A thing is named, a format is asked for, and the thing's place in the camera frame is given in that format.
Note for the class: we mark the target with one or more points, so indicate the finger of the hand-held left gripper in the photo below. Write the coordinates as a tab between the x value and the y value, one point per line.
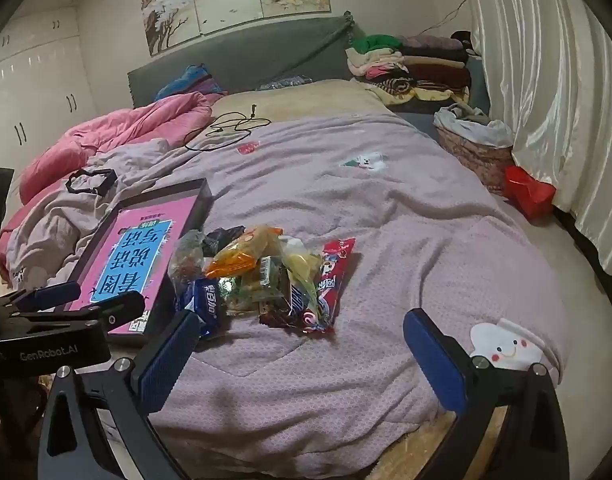
120	307
55	294

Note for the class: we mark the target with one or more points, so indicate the wall painting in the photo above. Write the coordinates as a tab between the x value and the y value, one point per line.
225	0

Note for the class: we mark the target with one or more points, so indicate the clear green biscuit packet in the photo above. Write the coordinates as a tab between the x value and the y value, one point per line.
246	295

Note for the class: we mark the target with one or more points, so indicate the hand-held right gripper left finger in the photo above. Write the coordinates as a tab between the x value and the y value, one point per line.
168	360

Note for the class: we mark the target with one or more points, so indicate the red cartoon candy packet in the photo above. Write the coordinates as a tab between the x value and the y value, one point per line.
336	265

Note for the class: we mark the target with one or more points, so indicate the red bag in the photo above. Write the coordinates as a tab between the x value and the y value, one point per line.
528	192

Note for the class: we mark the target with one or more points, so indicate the white curtain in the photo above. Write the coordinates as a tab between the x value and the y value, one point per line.
546	85

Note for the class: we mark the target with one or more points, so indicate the dark chocolate bar packet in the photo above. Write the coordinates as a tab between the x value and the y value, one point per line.
296	300

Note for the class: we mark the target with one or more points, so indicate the woven basket with cloth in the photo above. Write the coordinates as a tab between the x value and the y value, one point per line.
476	155

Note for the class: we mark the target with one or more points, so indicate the blue cloth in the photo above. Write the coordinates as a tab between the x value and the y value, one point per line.
190	80

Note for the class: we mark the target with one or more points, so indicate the pile of folded clothes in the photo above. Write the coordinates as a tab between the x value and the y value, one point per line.
426	65

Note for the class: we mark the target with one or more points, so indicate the clear candy bag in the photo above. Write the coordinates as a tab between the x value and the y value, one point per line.
185	255

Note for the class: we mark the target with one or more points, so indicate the orange snack packet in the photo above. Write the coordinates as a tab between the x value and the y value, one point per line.
235	257

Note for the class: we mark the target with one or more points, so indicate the patterned pillow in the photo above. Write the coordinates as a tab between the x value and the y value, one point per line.
286	83

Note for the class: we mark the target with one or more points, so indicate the clear yellow snack bag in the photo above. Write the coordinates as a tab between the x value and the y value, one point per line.
301	265

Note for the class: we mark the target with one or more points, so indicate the pink quilt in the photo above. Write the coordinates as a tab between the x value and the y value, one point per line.
135	120

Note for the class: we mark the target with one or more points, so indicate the white wardrobe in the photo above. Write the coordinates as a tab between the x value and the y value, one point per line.
30	75

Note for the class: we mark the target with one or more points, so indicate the dark grey tray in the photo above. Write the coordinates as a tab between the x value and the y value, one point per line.
201	205

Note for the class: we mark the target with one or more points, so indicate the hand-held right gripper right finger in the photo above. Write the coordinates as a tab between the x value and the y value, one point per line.
436	360

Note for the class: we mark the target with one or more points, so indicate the black snack packet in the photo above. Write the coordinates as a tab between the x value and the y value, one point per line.
223	237

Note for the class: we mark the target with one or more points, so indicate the grey headboard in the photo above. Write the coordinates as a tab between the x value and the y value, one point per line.
246	55

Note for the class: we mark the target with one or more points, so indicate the lilac blanket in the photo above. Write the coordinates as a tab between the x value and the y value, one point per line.
361	210

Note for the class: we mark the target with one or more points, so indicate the crumpled lilac cloth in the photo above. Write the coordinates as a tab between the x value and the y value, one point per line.
50	220

